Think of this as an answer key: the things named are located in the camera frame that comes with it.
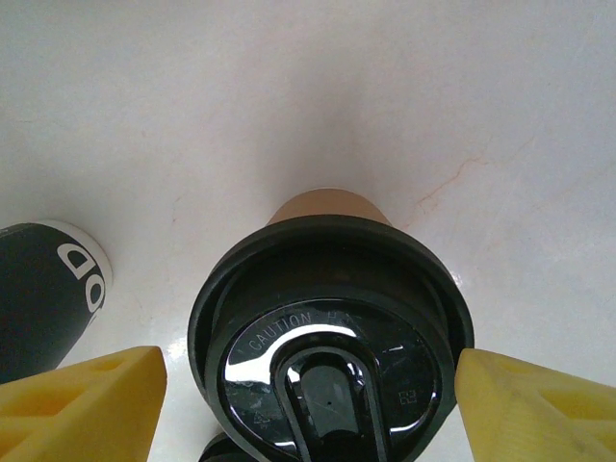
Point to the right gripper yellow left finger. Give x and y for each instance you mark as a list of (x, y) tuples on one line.
[(72, 414)]

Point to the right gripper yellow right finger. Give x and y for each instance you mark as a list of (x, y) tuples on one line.
[(544, 418)]

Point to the black plastic cup lid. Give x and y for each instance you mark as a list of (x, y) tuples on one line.
[(337, 346)]

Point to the brown paper coffee cup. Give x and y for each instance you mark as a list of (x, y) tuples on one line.
[(327, 204)]

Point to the black paper cup white lettering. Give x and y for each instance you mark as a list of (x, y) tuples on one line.
[(38, 298)]

